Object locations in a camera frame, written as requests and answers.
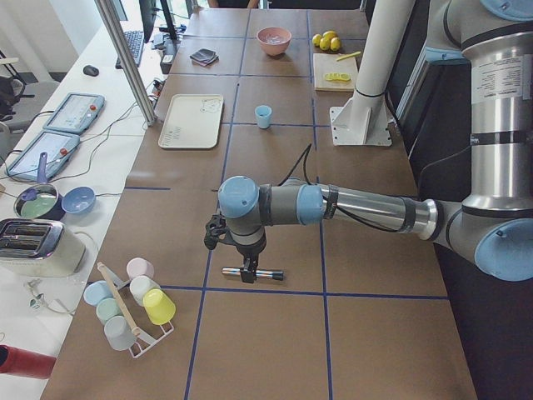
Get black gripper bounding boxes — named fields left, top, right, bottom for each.
left=236, top=239, right=267, bottom=283

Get steel muddler with black tip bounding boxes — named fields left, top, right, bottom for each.
left=222, top=267, right=284, bottom=281

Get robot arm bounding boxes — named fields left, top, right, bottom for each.
left=204, top=1, right=532, bottom=283

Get yellow cup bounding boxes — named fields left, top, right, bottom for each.
left=142, top=288, right=176, bottom=325

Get white cup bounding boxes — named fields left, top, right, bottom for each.
left=129, top=275, right=161, bottom=307

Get pink cup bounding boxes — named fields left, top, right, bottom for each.
left=126, top=257, right=155, bottom=280

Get white cup rack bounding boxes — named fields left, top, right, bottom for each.
left=97, top=262, right=175, bottom=358

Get grey cup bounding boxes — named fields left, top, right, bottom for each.
left=104, top=315, right=137, bottom=351

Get green cup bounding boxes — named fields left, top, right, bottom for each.
left=96, top=297, right=122, bottom=325

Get blue cup on rack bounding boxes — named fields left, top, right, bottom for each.
left=83, top=280, right=113, bottom=307

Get light blue plastic cup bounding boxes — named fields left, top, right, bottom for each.
left=255, top=105, right=272, bottom=129

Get pink bowl of ice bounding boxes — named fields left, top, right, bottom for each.
left=257, top=27, right=292, bottom=57

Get cream bear tray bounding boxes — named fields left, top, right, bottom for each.
left=158, top=94, right=224, bottom=149

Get blue bowl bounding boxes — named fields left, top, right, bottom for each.
left=62, top=187, right=96, bottom=214

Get cream toaster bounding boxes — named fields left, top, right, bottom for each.
left=1, top=218, right=86, bottom=278

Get lemon slices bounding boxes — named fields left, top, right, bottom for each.
left=324, top=72, right=351, bottom=83

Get blue saucepan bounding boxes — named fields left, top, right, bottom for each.
left=13, top=152, right=65, bottom=221

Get grey folded cloth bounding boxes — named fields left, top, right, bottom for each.
left=190, top=48, right=218, bottom=67

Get wooden cutting board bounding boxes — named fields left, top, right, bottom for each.
left=313, top=53, right=358, bottom=92

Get near teach pendant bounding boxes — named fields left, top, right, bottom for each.
left=7, top=130, right=80, bottom=182

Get teach pendant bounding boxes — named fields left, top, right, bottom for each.
left=7, top=130, right=80, bottom=182
left=43, top=92, right=106, bottom=135

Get far teach pendant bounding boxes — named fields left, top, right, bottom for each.
left=43, top=92, right=106, bottom=135

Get yellow knife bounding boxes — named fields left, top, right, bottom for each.
left=336, top=51, right=361, bottom=62

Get yellow lemons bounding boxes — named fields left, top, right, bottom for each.
left=311, top=30, right=342, bottom=52

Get red cylinder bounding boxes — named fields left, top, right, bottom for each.
left=1, top=345, right=57, bottom=379

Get black computer mouse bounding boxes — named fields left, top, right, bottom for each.
left=82, top=65, right=99, bottom=77

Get black keyboard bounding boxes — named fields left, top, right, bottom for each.
left=123, top=31, right=145, bottom=67

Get white camera pole mount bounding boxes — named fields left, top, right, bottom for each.
left=330, top=0, right=415, bottom=147

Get aluminium frame post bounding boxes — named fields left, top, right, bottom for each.
left=95, top=0, right=157, bottom=127

